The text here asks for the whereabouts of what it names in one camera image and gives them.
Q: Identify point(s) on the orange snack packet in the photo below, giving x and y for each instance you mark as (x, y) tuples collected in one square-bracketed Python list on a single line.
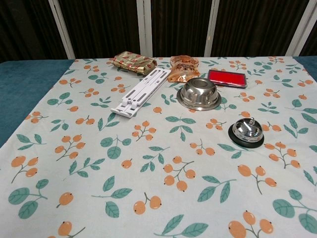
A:
[(183, 69)]

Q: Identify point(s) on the gold red patterned snack packet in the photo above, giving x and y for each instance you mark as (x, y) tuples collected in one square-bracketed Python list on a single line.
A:
[(135, 63)]

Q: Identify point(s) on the floral fruit print tablecloth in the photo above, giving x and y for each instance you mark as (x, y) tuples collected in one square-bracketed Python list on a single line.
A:
[(158, 161)]

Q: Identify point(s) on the chrome desk bell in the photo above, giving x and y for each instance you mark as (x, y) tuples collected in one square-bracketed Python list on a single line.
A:
[(246, 131)]

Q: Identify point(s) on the teal velvet table cover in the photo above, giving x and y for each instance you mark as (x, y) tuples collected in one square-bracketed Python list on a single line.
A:
[(23, 86)]

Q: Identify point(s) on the white folding stand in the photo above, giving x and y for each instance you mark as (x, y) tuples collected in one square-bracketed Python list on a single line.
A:
[(143, 91)]

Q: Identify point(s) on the upturned stainless steel bowl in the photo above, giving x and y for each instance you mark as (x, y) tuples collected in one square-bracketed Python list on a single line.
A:
[(198, 93)]

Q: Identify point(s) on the white partition frame post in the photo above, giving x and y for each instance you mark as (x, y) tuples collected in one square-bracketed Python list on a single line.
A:
[(61, 28), (212, 27), (144, 27), (302, 28)]

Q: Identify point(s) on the red ink stamp pad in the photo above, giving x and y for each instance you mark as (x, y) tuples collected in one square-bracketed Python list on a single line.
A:
[(227, 77)]

